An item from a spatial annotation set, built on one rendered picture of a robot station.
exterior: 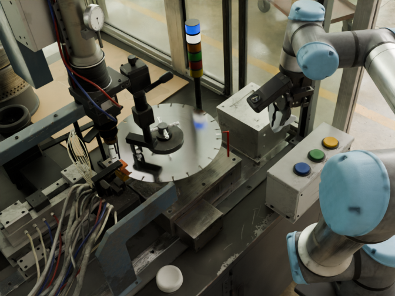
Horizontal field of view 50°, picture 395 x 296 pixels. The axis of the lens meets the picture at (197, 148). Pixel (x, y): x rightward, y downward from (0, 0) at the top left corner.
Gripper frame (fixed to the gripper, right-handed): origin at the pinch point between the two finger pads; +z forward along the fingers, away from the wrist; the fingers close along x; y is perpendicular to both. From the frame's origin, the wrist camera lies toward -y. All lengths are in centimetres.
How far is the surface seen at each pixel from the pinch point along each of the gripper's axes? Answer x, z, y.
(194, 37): 36.4, -9.5, -8.2
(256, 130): 10.5, 10.1, 2.5
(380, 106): 75, 88, 143
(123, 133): 23.0, 9.8, -35.9
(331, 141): -4.6, 7.1, 18.5
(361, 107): 80, 90, 132
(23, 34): 13, -32, -56
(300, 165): -8.6, 8.3, 5.5
